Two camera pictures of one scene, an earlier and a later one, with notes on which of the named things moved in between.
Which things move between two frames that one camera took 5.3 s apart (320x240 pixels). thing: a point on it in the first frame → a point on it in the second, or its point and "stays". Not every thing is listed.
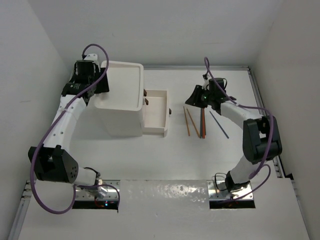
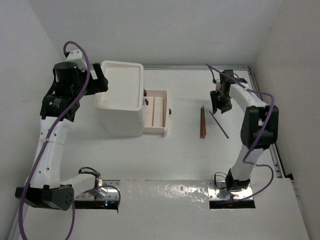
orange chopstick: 203,123 stays
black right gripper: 194,99 → 224,107
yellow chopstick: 186,122 → 153,111
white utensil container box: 152,117 stays
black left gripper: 102,87 stays
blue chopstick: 222,129 stays
